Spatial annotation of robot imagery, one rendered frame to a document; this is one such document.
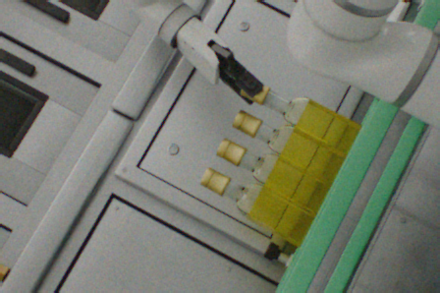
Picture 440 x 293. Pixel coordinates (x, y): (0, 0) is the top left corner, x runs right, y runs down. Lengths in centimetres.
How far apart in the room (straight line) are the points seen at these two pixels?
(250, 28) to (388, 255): 58
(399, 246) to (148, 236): 50
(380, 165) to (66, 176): 60
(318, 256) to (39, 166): 60
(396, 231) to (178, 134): 49
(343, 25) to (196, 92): 73
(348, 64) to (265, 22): 72
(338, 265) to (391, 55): 43
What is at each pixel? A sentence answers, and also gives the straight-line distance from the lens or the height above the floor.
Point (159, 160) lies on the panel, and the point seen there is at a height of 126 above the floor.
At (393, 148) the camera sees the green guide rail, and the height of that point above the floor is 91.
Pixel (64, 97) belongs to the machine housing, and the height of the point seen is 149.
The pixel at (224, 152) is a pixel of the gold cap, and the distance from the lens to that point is 144.
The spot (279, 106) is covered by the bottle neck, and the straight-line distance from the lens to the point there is 147.
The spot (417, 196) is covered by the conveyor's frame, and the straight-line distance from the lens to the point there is 132.
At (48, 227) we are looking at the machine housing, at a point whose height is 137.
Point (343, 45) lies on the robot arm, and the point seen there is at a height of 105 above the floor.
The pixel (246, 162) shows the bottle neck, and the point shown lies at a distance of 144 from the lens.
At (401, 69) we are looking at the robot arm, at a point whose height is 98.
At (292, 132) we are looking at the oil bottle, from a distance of 145.
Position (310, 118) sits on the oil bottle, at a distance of 146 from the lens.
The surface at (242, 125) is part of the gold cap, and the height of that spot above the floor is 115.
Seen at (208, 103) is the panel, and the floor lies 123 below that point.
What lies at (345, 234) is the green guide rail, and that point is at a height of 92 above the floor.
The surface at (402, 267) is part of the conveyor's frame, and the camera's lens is 130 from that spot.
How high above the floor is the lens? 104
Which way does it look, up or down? 5 degrees up
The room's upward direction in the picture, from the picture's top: 62 degrees counter-clockwise
